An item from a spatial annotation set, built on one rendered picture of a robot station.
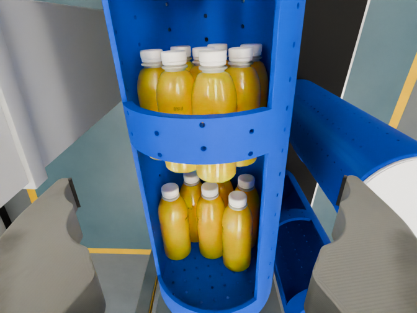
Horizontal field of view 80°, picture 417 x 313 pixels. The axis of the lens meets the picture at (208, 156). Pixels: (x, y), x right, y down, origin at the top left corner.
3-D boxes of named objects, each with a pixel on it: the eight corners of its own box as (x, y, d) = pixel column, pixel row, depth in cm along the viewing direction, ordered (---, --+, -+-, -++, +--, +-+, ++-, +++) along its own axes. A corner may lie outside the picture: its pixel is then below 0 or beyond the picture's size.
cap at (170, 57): (162, 61, 41) (161, 49, 40) (186, 60, 41) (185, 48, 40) (161, 64, 37) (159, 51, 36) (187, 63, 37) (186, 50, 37)
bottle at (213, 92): (193, 185, 41) (183, 66, 33) (198, 164, 47) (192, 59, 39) (236, 185, 41) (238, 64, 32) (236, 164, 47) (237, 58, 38)
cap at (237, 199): (243, 195, 56) (244, 188, 55) (249, 205, 52) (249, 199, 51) (226, 197, 55) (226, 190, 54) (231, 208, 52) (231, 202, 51)
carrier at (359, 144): (267, 86, 135) (273, 133, 148) (344, 167, 58) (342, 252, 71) (321, 72, 132) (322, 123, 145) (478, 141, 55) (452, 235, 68)
